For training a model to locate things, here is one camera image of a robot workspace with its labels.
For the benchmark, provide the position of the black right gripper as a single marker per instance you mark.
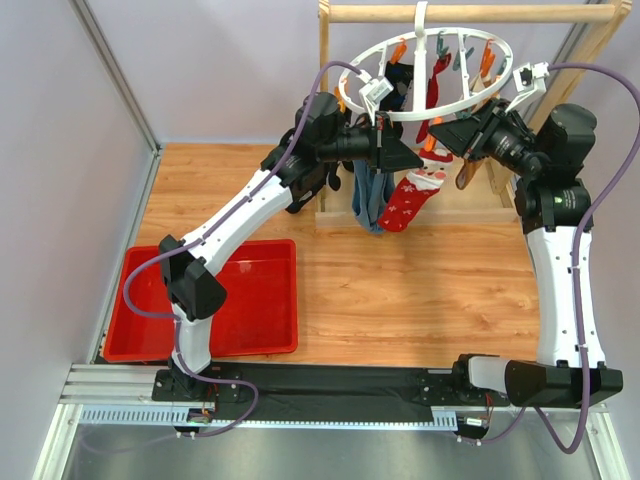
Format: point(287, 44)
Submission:
point(480, 134)

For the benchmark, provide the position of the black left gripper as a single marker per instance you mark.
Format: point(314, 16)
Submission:
point(378, 147)

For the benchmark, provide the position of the teal blue sock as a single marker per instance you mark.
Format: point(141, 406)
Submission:
point(372, 192)

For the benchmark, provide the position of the red santa sock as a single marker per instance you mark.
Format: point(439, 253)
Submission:
point(441, 64)
point(415, 189)

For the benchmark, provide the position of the black sock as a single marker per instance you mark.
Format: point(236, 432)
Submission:
point(327, 175)
point(400, 76)

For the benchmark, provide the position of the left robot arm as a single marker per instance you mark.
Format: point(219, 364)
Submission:
point(291, 174)

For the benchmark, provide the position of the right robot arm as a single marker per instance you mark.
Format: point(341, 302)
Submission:
point(565, 260)

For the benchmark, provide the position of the white round clip hanger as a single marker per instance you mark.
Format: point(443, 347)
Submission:
point(371, 64)

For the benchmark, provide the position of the brown cream hanging sock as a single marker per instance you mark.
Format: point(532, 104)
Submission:
point(469, 168)

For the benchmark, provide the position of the red plastic bin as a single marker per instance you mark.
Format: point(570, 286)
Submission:
point(259, 316)

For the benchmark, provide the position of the black base mat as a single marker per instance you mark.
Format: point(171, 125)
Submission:
point(282, 394)

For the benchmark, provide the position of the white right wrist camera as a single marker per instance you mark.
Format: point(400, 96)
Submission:
point(530, 84)

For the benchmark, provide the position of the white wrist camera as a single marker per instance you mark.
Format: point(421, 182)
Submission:
point(374, 92)
point(530, 84)

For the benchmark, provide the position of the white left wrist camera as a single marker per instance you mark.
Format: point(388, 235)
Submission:
point(374, 92)

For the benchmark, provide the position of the wooden rack frame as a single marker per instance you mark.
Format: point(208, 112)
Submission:
point(489, 197)

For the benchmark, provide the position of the aluminium rail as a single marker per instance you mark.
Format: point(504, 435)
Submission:
point(112, 394)

